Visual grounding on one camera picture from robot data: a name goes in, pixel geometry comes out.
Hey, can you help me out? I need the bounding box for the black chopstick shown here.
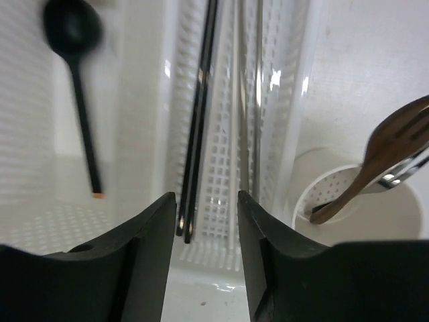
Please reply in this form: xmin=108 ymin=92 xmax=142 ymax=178
xmin=176 ymin=1 xmax=219 ymax=244
xmin=181 ymin=66 xmax=211 ymax=244

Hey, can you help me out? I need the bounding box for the silver metal chopstick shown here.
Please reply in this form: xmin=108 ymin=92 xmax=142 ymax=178
xmin=252 ymin=0 xmax=263 ymax=201

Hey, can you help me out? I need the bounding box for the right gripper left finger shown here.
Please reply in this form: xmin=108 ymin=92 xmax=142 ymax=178
xmin=1 ymin=192 xmax=176 ymax=321

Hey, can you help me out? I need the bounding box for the black plastic spoon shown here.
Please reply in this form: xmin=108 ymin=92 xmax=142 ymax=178
xmin=42 ymin=1 xmax=104 ymax=199

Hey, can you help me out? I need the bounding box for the white square box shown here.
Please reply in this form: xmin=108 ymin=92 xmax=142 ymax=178
xmin=1 ymin=1 xmax=178 ymax=255

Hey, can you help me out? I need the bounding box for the small metal fork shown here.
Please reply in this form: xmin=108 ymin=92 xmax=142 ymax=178
xmin=377 ymin=144 xmax=428 ymax=189

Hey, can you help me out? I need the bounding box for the grey metal chopstick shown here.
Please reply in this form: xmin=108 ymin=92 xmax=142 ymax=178
xmin=235 ymin=1 xmax=249 ymax=191

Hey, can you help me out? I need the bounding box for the brown wooden fork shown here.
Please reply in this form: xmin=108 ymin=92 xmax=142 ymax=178
xmin=309 ymin=96 xmax=428 ymax=225

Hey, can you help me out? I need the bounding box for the white paper cup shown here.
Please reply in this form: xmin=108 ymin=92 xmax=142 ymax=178
xmin=285 ymin=148 xmax=424 ymax=246

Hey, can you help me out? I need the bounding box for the white perforated tray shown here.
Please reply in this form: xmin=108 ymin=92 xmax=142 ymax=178
xmin=164 ymin=0 xmax=319 ymax=322

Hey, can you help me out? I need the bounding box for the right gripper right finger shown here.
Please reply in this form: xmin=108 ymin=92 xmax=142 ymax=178
xmin=237 ymin=191 xmax=428 ymax=321

